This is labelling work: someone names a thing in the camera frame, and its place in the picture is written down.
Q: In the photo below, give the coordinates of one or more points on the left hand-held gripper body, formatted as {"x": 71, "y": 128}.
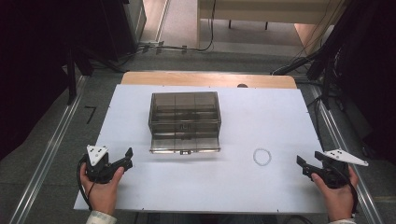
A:
{"x": 99, "y": 169}

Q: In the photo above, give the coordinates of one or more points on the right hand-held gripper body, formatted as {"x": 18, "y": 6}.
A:
{"x": 336, "y": 174}

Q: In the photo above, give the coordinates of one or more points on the person's left hand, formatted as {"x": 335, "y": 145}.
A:
{"x": 101, "y": 194}

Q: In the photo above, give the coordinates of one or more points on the person's right hand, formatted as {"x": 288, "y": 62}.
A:
{"x": 339, "y": 202}

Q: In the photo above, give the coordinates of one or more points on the white board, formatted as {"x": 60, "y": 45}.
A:
{"x": 264, "y": 124}

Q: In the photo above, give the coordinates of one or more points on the translucent grey drawer box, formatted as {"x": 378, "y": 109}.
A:
{"x": 184, "y": 123}

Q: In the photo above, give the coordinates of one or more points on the black metal stand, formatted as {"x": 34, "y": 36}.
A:
{"x": 327, "y": 71}
{"x": 72, "y": 77}

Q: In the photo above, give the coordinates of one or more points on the black curtain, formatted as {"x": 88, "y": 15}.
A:
{"x": 370, "y": 77}
{"x": 34, "y": 62}

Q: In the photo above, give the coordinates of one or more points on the dark cabinet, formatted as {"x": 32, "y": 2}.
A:
{"x": 124, "y": 28}

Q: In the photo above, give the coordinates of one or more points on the beige bench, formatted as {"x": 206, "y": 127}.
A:
{"x": 264, "y": 12}

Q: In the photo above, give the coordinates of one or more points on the metal floor rail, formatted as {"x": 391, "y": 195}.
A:
{"x": 348, "y": 155}
{"x": 46, "y": 155}

